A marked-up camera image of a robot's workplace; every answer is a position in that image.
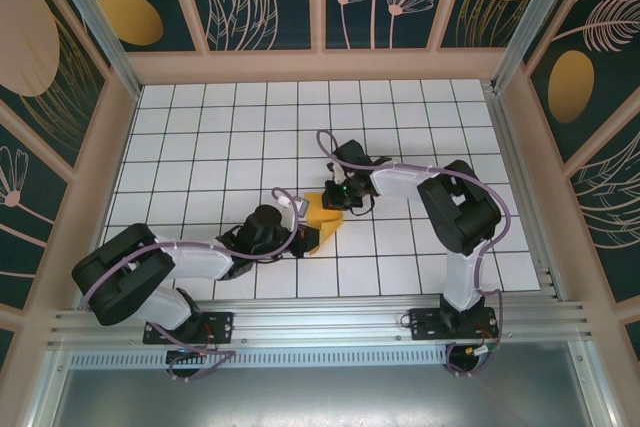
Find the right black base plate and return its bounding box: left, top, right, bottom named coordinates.
left=408, top=306, right=501, bottom=341

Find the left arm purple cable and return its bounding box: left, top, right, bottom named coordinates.
left=82, top=188, right=309, bottom=382

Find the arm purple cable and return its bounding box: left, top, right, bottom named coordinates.
left=82, top=188, right=309, bottom=382
left=316, top=129, right=510, bottom=378

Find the grey metal sheet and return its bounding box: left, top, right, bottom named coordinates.
left=49, top=365, right=596, bottom=427

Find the aluminium frame post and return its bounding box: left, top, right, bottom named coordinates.
left=39, top=0, right=142, bottom=99
left=490, top=0, right=601, bottom=94

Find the aluminium side rail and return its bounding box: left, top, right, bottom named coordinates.
left=482, top=80, right=569, bottom=302

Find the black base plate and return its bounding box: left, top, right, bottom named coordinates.
left=408, top=306, right=501, bottom=341
left=143, top=310, right=236, bottom=346

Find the slotted grey cable duct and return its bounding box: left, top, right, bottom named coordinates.
left=69, top=345, right=451, bottom=371

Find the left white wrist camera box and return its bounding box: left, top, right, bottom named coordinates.
left=277, top=196, right=311, bottom=222

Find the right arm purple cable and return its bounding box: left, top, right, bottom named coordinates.
left=316, top=129, right=510, bottom=378

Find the long aluminium mounting rail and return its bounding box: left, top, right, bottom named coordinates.
left=47, top=296, right=599, bottom=348

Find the aluminium frame profile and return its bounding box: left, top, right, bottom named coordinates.
left=569, top=339, right=619, bottom=427
left=22, top=350, right=71, bottom=427

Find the orange square paper sheet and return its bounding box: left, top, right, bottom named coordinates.
left=303, top=190, right=346, bottom=257

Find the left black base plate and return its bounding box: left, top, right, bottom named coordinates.
left=143, top=310, right=236, bottom=346

